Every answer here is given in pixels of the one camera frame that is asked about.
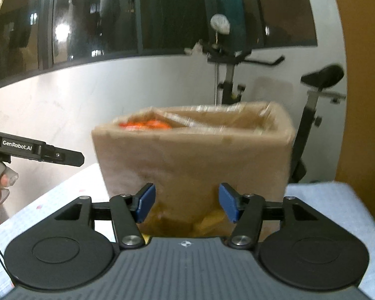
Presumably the brown cardboard box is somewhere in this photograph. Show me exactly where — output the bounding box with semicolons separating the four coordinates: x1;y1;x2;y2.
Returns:
91;100;296;242

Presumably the black exercise bike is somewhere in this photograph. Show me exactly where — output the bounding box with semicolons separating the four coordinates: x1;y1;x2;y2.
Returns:
195;39;347;184

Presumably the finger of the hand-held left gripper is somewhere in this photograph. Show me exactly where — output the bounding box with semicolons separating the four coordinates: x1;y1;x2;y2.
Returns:
40;144;85;167

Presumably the checkered bed sheet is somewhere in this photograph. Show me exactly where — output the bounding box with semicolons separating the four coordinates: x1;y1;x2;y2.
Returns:
0;162;375;300

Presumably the wooden cabinet panel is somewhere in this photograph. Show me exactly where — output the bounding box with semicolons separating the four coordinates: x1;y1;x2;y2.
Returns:
328;0;375;195

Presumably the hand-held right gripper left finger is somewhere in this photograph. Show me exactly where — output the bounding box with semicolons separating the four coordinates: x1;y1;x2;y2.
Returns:
47;182;157;251

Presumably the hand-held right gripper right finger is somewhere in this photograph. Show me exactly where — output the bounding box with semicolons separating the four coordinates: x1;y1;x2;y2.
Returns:
218;182;328;251

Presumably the orange snack packet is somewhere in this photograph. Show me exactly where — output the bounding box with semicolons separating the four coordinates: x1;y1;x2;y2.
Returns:
119;119;173;131

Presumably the crumpled white tissue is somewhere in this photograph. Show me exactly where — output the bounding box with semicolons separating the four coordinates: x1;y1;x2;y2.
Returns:
184;42;204;56

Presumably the white bag on pole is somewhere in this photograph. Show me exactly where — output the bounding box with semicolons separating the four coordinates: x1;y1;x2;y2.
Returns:
210;13;231;36

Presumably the dark framed window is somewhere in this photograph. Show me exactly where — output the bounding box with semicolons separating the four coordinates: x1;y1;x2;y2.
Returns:
0;0;319;93

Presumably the black cable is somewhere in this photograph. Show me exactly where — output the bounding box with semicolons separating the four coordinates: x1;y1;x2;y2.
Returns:
0;240;17;286

